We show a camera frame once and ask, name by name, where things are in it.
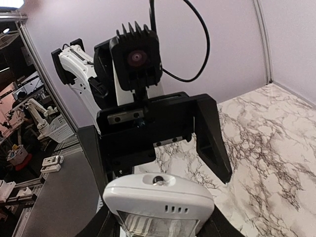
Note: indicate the computer monitor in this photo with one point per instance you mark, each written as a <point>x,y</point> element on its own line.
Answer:
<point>28,87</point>

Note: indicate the white plastic basket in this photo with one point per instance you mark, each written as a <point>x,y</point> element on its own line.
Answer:
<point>59,130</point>

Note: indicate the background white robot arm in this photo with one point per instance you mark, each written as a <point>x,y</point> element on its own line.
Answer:
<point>35,108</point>

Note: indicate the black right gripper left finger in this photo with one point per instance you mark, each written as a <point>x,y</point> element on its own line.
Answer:
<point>103,224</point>

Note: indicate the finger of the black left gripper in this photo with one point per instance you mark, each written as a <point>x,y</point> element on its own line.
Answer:
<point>88,137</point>
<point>210,145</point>

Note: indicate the white remote control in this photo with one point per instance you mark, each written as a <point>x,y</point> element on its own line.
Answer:
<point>158,205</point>

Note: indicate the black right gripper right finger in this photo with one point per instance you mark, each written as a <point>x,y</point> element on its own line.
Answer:
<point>218,226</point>

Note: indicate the left aluminium frame post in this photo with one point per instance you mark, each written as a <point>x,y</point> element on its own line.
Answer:
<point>288,34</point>

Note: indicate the white storage bin with items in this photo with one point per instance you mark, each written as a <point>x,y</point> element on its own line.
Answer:
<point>16,157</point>

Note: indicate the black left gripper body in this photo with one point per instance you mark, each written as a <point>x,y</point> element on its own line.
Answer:
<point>129,133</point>

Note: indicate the person seated at desk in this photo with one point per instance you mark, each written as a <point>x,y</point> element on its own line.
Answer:
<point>27,137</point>

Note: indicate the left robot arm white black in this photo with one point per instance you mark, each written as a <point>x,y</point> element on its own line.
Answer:
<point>94,79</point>

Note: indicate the spare remote on bench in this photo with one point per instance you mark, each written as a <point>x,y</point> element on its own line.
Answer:
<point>53,160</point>
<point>51,169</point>

